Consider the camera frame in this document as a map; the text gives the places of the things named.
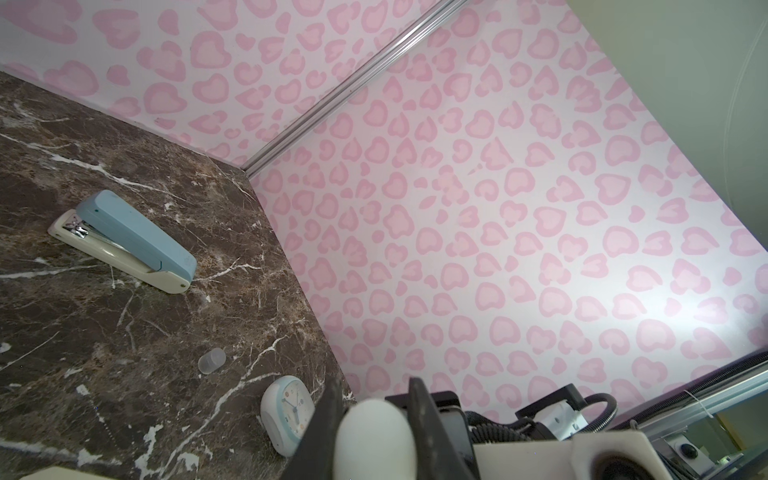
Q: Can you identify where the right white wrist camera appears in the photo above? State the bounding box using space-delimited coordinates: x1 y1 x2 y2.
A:
474 430 671 480

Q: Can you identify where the pink envelope with cream flap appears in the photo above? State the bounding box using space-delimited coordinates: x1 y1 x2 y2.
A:
21 466 114 480

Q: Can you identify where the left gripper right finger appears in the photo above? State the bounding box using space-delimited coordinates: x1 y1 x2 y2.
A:
406 377 480 479

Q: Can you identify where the clear glue stick cap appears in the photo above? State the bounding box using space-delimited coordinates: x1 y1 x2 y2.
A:
197 348 227 375

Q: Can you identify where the blue grey stapler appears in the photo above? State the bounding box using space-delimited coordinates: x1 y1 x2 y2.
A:
48 190 197 294

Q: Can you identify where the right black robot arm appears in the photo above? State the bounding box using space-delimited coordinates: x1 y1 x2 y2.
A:
388 379 767 479

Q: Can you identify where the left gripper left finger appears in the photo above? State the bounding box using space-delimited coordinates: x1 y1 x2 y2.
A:
280 376 346 480

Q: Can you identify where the white glue stick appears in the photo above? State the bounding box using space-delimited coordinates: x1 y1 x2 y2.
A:
332 399 417 480

